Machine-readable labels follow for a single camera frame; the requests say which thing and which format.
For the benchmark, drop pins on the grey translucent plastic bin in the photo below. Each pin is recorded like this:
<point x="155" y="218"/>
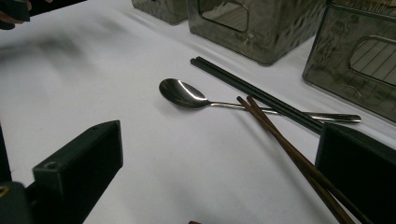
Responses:
<point x="162" y="11"/>
<point x="330" y="62"/>
<point x="264" y="43"/>

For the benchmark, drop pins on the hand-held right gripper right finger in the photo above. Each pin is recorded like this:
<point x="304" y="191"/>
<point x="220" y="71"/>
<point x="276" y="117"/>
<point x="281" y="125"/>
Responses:
<point x="358" y="174"/>

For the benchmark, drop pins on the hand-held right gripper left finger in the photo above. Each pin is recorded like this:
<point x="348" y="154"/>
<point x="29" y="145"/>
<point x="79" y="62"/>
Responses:
<point x="77" y="168"/>

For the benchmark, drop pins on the black chopsticks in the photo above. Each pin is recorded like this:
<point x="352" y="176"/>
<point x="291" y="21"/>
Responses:
<point x="262" y="124"/>

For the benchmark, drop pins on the white table sheet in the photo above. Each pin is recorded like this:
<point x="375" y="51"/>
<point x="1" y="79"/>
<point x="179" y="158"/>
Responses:
<point x="124" y="77"/>

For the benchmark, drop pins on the black chopstick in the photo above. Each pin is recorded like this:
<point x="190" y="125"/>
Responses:
<point x="224" y="73"/>
<point x="224" y="79"/>

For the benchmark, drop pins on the brown wooden chopstick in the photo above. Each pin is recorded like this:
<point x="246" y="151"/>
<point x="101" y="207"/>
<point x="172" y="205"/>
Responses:
<point x="272" y="124"/>

